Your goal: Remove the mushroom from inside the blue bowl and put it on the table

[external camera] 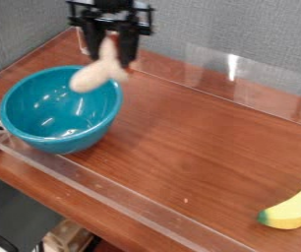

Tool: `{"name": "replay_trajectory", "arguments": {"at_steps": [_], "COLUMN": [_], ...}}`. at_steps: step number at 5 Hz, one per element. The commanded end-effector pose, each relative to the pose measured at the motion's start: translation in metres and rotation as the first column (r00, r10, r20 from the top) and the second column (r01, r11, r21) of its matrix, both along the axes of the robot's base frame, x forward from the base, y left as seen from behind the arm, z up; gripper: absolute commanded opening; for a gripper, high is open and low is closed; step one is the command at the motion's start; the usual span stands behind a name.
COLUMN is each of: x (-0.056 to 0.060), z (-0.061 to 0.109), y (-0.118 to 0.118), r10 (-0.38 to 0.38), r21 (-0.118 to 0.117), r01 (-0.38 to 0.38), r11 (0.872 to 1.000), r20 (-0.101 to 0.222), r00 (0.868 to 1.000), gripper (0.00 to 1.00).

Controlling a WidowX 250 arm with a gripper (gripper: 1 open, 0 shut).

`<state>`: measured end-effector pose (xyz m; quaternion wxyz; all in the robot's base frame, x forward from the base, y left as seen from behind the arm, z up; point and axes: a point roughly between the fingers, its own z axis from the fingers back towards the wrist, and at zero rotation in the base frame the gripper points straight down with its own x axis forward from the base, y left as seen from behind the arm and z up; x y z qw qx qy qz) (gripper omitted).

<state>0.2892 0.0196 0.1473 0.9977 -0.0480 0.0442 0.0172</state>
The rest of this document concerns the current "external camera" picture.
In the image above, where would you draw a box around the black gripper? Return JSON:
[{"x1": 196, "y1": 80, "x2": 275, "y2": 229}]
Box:
[{"x1": 65, "y1": 0, "x2": 153, "y2": 68}]

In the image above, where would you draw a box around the blue ceramic bowl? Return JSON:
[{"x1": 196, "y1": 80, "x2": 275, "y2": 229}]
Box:
[{"x1": 0, "y1": 65, "x2": 123, "y2": 154}]

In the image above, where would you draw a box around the clear acrylic back barrier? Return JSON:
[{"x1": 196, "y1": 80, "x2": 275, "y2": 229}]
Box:
[{"x1": 75, "y1": 23, "x2": 301, "y2": 131}]

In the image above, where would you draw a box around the clear acrylic barrier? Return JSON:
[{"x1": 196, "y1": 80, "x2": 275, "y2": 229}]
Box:
[
  {"x1": 0, "y1": 129, "x2": 256, "y2": 252},
  {"x1": 75, "y1": 23, "x2": 301, "y2": 131}
]

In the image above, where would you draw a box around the clear acrylic front barrier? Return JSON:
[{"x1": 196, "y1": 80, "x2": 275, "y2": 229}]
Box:
[{"x1": 0, "y1": 129, "x2": 256, "y2": 252}]

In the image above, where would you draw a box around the wooden object below table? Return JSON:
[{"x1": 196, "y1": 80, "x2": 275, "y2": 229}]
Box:
[{"x1": 41, "y1": 220, "x2": 93, "y2": 252}]

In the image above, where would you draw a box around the yellow toy banana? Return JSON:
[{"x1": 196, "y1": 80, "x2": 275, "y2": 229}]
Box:
[{"x1": 258, "y1": 191, "x2": 301, "y2": 229}]

